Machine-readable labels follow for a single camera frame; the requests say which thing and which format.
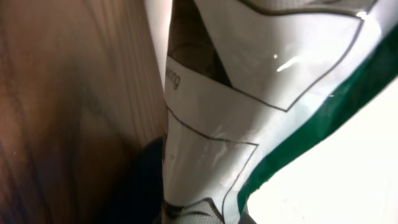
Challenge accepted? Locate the green 3M product package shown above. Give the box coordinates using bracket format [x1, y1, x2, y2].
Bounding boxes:
[145, 0, 397, 223]

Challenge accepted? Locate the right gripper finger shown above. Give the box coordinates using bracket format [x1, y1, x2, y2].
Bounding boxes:
[93, 138, 163, 224]

